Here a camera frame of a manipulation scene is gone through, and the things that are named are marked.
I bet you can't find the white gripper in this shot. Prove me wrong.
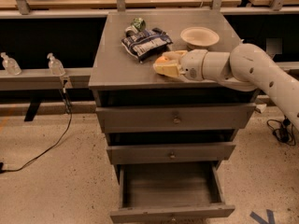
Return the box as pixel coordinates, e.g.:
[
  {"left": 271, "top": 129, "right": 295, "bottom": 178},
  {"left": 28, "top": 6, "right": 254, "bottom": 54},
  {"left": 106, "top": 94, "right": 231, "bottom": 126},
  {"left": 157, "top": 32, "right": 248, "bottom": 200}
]
[{"left": 153, "top": 49, "right": 207, "bottom": 81}]

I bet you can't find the orange fruit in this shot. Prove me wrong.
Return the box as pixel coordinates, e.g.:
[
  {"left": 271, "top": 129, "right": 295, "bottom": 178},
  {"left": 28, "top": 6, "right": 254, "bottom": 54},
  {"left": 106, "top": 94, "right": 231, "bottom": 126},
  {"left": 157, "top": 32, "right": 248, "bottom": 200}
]
[{"left": 155, "top": 56, "right": 170, "bottom": 63}]

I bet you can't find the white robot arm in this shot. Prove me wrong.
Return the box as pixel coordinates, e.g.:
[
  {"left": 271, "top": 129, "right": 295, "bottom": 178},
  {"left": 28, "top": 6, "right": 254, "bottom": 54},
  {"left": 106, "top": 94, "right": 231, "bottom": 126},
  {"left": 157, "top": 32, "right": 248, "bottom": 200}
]
[{"left": 153, "top": 44, "right": 299, "bottom": 127}]

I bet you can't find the grey top drawer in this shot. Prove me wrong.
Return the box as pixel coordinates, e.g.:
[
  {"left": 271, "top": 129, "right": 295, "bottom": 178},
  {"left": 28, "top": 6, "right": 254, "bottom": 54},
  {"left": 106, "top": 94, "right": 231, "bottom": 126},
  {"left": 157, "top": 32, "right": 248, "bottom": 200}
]
[{"left": 96, "top": 103, "right": 255, "bottom": 133}]

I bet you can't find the grey drawer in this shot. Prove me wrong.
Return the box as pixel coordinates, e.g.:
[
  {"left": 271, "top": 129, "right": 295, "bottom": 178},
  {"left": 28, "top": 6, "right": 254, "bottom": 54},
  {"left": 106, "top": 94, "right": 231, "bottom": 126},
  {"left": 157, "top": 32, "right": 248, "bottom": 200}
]
[
  {"left": 107, "top": 142, "right": 235, "bottom": 164},
  {"left": 110, "top": 161, "right": 235, "bottom": 224},
  {"left": 96, "top": 103, "right": 255, "bottom": 133}
]

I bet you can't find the grey drawer cabinet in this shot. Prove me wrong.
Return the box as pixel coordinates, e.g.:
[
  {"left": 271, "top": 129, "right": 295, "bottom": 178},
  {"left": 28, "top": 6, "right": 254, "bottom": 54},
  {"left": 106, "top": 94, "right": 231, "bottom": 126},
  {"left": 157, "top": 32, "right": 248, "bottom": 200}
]
[{"left": 89, "top": 9, "right": 257, "bottom": 224}]

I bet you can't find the grey middle drawer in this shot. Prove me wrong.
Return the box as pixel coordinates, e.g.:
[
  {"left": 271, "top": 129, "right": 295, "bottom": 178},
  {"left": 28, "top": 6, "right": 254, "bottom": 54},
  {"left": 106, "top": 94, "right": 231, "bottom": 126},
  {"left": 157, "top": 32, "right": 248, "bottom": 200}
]
[{"left": 107, "top": 142, "right": 235, "bottom": 164}]

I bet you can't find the grey bottom drawer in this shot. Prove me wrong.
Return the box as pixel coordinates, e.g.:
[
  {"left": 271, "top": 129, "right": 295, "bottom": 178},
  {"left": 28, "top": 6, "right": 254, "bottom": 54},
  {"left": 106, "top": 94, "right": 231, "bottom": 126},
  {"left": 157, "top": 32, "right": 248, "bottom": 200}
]
[{"left": 110, "top": 161, "right": 235, "bottom": 224}]

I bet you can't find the blue white chip bag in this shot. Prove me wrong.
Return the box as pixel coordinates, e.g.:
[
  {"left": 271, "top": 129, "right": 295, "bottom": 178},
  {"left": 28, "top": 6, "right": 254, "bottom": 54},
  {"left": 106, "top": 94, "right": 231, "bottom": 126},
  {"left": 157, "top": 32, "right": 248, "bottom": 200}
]
[{"left": 121, "top": 28, "right": 172, "bottom": 62}]

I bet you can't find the white paper bowl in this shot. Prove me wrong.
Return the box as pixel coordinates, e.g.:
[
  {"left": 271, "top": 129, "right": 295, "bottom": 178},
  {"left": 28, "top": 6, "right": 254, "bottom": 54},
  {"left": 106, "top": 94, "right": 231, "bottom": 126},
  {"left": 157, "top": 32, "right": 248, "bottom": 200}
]
[{"left": 180, "top": 27, "right": 220, "bottom": 49}]

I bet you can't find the green crumpled snack bag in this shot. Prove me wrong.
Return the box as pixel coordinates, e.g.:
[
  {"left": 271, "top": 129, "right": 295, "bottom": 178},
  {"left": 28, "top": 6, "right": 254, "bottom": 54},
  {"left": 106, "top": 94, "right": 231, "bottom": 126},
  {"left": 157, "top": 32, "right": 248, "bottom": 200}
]
[{"left": 125, "top": 18, "right": 146, "bottom": 36}]

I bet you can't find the clear bottle on ledge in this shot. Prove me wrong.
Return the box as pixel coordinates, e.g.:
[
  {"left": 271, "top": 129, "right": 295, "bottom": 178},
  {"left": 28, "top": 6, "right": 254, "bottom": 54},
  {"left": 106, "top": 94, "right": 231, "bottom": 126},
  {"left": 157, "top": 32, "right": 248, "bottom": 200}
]
[{"left": 47, "top": 53, "right": 65, "bottom": 77}]

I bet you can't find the clear bottle far left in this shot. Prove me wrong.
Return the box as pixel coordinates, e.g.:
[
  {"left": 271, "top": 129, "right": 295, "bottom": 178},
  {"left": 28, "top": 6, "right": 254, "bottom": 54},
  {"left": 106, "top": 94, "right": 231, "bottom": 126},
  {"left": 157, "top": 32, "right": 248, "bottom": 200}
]
[{"left": 1, "top": 52, "right": 21, "bottom": 76}]

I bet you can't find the black floor cable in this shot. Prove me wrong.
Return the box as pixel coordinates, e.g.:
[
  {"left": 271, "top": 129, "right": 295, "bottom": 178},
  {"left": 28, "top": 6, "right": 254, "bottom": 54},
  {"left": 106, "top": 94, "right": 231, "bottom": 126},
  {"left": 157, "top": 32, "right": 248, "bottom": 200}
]
[{"left": 0, "top": 77, "right": 74, "bottom": 175}]

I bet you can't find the black cable bundle right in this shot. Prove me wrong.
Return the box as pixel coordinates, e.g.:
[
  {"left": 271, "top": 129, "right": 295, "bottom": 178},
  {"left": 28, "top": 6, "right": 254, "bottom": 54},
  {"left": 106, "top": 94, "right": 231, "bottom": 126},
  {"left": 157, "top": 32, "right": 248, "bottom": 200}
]
[{"left": 266, "top": 117, "right": 297, "bottom": 147}]

